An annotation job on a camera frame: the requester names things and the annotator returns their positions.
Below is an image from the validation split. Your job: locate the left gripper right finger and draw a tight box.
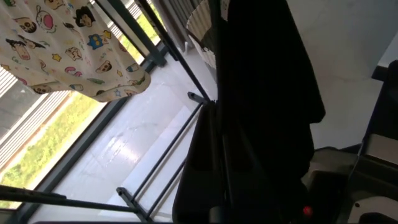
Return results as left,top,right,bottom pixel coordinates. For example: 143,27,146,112
222,124,282,222

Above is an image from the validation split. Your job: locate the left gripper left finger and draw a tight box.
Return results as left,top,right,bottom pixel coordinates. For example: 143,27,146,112
172,102,225,222

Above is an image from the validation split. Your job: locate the black garment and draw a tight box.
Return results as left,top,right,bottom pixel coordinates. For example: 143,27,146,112
214,0,326,224

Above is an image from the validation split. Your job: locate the cream printed garment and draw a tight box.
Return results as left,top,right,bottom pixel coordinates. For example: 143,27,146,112
0,0,152,103

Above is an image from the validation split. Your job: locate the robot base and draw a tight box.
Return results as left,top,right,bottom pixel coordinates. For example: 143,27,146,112
301,58,398,224

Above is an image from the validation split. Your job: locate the white laundry basket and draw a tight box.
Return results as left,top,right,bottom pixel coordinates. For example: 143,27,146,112
186,0,231,69

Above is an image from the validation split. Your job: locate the black clothes rack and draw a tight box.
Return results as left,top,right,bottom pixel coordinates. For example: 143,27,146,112
0,0,215,223

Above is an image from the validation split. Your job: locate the window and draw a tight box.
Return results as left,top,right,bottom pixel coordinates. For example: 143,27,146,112
0,0,170,224

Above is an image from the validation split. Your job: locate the beige curtain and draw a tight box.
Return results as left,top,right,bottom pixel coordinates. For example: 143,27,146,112
150,0,195,54

